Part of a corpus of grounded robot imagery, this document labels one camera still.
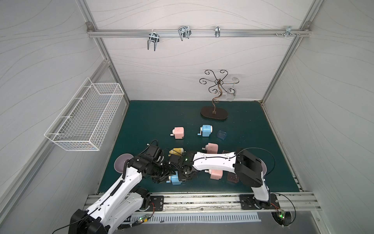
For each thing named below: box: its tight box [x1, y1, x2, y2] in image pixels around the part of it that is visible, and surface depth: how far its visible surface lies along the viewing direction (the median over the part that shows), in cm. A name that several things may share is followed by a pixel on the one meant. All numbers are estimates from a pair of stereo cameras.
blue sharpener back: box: [197, 124, 213, 137], surface depth 97 cm
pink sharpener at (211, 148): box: [201, 142, 219, 154], surface depth 89 cm
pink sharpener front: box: [210, 169, 224, 181], surface depth 79 cm
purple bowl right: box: [258, 157, 268, 176], surface depth 82 cm
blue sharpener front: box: [166, 170, 183, 186], surface depth 76 cm
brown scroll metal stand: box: [199, 69, 238, 120], surface depth 109 cm
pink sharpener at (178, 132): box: [169, 126, 185, 139], surface depth 97 cm
